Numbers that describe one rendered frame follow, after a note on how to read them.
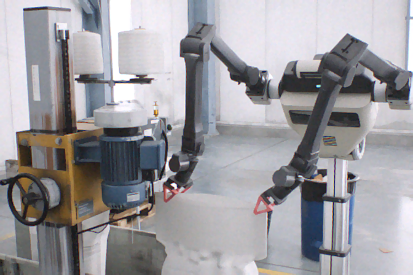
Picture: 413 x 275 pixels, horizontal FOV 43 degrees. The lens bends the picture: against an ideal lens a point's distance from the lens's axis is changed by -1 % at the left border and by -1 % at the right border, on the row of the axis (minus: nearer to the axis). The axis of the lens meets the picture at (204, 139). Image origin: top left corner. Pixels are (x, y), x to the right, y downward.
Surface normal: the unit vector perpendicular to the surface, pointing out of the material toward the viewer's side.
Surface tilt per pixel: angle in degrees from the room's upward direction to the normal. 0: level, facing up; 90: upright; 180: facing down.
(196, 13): 90
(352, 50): 55
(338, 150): 130
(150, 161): 90
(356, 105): 40
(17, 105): 90
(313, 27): 90
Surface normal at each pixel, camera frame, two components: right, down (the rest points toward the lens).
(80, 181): 0.89, 0.06
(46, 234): -0.46, 0.15
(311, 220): -0.78, 0.15
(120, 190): 0.00, 0.18
